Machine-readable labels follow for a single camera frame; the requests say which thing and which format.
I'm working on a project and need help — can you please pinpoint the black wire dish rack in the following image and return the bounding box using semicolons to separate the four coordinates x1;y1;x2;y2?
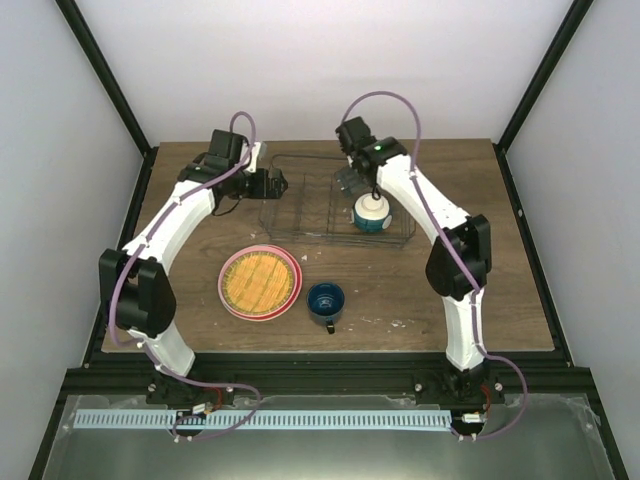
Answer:
259;153;416;248

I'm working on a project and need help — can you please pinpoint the white bowl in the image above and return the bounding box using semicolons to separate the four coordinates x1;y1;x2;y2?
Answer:
351;193;393;233

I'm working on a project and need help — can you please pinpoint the pink red plate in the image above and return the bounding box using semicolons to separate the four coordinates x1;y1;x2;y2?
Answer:
217;244;303;322

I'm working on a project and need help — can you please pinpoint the orange woven plate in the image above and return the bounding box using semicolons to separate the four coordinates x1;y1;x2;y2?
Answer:
222;252;294;316

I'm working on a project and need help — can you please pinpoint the dark blue mug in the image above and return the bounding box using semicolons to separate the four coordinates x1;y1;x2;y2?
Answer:
306;282;345;335

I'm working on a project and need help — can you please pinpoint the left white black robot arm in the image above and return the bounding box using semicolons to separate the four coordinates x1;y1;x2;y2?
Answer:
99;130;288;404

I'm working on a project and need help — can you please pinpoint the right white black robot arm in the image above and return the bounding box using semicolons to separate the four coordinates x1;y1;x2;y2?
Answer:
336;117;492;403

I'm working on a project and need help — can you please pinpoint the light blue slotted strip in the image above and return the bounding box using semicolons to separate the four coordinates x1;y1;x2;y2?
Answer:
73;409;452;432

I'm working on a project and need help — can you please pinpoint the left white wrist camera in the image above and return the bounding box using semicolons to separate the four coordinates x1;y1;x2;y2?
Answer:
242;142;266;174

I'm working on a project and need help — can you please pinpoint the black aluminium frame rail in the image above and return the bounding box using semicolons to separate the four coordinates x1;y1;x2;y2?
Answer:
60;352;596;397

